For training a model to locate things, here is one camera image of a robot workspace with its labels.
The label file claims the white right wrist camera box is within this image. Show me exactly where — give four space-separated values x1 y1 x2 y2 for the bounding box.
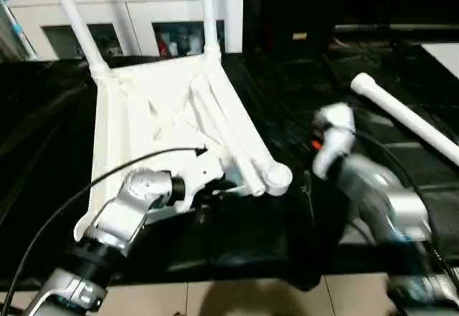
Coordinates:
312 103 357 181

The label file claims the white plastic table leg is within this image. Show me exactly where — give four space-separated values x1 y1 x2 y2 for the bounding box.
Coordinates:
188 80 265 196
350 72 459 166
199 0 222 59
44 0 112 80

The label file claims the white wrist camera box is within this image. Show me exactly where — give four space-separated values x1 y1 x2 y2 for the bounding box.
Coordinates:
312 103 357 181
169 151 224 209

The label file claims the dark cabinet with yellow label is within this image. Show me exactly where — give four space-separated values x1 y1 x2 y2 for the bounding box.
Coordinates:
240 0 459 52

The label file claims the black horizontal bar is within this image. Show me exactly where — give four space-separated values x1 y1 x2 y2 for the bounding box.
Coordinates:
333 22 459 32

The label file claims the white and teal pole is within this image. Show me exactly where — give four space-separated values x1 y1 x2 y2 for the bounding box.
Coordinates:
0 0 37 60

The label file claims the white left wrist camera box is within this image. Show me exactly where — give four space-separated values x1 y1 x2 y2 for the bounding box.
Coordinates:
169 151 224 209

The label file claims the white plastic table top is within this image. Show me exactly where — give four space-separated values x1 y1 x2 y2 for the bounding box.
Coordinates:
75 51 293 241

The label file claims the black work mat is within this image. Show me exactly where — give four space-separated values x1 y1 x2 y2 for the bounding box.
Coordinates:
0 47 459 292

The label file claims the white flat board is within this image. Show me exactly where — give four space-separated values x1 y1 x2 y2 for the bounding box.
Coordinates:
423 42 459 80

